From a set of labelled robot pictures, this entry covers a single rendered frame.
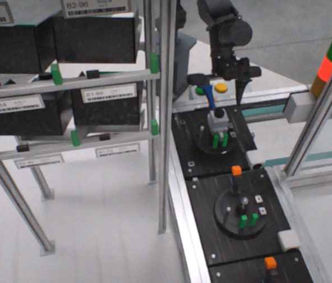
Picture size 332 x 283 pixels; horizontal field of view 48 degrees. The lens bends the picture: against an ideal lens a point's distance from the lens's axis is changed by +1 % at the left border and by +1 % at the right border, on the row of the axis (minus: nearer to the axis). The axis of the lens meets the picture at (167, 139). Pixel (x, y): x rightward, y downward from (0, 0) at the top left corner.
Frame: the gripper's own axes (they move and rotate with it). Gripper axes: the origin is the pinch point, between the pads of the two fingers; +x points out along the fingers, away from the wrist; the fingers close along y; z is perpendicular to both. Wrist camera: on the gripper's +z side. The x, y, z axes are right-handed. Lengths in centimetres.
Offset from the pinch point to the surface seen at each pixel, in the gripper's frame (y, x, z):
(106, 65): -29, -9, -61
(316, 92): 16.6, -0.1, 15.4
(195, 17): 51, -35, -228
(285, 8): 131, -34, -226
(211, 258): -11.1, 37.5, 13.8
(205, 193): -7.8, 26.2, 0.1
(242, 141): 8.1, 16.6, -11.7
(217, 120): -1.1, 7.3, -4.8
